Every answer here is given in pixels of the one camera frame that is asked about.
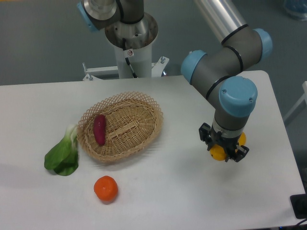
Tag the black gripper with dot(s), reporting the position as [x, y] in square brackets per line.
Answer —
[227, 140]

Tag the yellow mango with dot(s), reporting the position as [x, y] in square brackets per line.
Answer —
[218, 154]

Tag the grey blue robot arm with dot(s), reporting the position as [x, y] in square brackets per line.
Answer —
[216, 77]

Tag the woven wicker basket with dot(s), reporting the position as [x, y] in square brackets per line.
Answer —
[133, 121]

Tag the black device at table edge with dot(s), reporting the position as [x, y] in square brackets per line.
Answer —
[299, 205]

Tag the purple sweet potato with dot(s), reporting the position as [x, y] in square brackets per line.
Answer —
[99, 129]

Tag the orange tangerine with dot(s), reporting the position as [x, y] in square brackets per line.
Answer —
[106, 188]

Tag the blue object top right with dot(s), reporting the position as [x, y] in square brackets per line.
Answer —
[297, 9]

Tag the green bok choy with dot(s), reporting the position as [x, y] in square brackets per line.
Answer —
[63, 157]

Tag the white frame at right edge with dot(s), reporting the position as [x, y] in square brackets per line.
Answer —
[297, 108]

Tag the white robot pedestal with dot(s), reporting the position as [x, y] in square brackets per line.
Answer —
[132, 44]

